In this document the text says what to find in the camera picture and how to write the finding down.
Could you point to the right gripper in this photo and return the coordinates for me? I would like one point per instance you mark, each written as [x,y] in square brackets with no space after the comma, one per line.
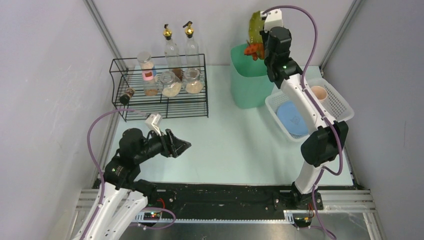
[263,34]

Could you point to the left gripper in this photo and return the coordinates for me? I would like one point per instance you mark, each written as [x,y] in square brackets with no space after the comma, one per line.
[168,143]

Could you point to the green dotted plate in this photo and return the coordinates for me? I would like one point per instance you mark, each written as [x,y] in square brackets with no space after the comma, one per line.
[255,26]

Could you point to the black wire rack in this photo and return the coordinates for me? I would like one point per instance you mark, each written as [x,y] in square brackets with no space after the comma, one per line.
[126,73]

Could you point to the round glass jar silver lid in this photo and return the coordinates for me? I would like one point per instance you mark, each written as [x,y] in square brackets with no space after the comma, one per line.
[171,84]

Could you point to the pink lid spice shaker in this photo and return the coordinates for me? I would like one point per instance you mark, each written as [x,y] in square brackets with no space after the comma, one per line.
[149,83]

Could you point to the pink mug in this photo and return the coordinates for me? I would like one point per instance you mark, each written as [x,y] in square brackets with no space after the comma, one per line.
[320,93]

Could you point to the small black cap spice bottle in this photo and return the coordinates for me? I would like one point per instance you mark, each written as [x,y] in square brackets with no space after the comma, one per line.
[125,98]

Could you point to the blue plate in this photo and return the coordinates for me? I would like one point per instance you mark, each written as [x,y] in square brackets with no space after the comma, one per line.
[291,119]

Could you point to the oil bottle gold spout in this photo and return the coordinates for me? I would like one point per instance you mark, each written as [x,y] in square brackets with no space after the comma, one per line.
[191,48]
[172,54]

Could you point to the tall jar blue label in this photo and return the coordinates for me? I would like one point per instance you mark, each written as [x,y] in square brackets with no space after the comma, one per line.
[144,59]

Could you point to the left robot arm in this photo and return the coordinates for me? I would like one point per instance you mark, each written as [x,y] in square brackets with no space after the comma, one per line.
[121,197]

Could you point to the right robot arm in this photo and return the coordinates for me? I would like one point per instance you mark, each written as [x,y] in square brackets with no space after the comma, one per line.
[326,135]

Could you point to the orange chicken wing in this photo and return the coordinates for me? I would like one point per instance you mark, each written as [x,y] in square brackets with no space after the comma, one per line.
[255,50]

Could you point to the green plastic bin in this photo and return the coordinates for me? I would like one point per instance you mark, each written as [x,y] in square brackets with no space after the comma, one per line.
[249,82]

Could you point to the white plastic basket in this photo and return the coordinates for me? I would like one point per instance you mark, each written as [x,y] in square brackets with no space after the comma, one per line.
[335,105]

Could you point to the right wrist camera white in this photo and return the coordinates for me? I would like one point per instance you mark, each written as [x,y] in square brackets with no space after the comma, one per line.
[272,18]

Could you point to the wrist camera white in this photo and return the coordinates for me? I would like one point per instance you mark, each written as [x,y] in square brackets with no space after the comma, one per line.
[153,122]
[272,18]

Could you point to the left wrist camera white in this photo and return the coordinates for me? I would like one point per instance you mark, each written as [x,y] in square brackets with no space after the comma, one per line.
[153,122]

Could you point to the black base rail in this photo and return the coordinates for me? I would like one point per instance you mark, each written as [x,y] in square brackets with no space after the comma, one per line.
[222,202]

